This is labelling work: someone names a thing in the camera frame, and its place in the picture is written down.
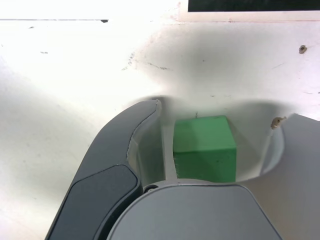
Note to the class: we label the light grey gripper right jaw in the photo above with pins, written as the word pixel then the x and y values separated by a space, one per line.
pixel 200 215

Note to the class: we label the green cube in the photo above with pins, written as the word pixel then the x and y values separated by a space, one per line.
pixel 202 150

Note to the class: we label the white paper sheet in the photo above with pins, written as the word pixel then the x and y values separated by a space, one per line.
pixel 250 16

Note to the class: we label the black tape square outline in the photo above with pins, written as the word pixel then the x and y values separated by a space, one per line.
pixel 250 5

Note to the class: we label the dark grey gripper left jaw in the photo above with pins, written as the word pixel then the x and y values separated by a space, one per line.
pixel 105 155

